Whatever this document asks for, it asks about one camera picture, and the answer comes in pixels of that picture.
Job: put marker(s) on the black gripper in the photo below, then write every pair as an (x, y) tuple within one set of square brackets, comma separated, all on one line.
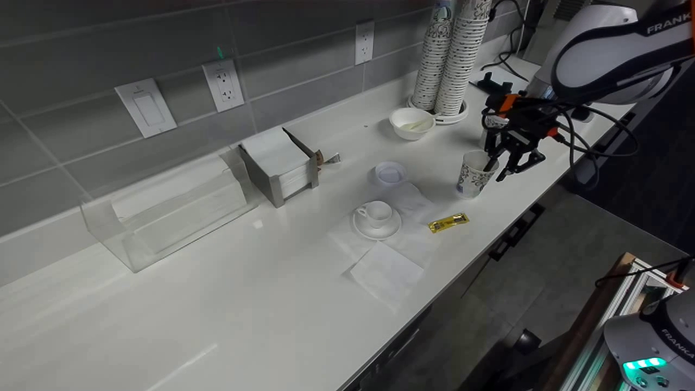
[(524, 127)]

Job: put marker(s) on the patterned white paper cup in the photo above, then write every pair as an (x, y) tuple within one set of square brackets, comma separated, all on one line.
[(471, 176)]

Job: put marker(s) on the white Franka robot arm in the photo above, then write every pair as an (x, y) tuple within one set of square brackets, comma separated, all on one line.
[(614, 50)]

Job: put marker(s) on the white plastic cup lid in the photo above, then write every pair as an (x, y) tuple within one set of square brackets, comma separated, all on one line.
[(389, 175)]

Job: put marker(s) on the small white cup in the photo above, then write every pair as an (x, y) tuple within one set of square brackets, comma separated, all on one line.
[(376, 211)]

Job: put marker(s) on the black device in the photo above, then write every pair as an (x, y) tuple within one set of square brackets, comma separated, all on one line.
[(487, 81)]

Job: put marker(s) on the yellow sachet packet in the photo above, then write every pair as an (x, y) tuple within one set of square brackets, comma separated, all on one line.
[(448, 222)]

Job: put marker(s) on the white bowl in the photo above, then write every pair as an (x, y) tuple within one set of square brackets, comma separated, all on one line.
[(410, 123)]

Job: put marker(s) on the tall stack of paper cups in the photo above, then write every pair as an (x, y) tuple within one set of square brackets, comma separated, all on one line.
[(467, 58), (433, 58)]

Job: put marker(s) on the white paper napkin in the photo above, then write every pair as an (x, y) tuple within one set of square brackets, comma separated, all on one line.
[(385, 275), (347, 243)]

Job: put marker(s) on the metal napkin holder with napkins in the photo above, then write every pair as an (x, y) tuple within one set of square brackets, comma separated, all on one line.
[(279, 167)]

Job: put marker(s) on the grey device with green light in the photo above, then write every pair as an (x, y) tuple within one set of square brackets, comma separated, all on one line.
[(652, 349)]

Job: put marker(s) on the clear acrylic box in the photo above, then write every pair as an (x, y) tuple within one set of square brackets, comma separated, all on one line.
[(170, 214)]

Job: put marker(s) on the orange black wrist camera mount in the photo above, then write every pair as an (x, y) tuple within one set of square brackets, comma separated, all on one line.
[(508, 102)]

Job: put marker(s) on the white single wall outlet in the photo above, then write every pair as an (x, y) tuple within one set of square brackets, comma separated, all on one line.
[(364, 42)]

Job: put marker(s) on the white wall switch plate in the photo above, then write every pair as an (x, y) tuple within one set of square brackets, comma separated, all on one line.
[(144, 110)]

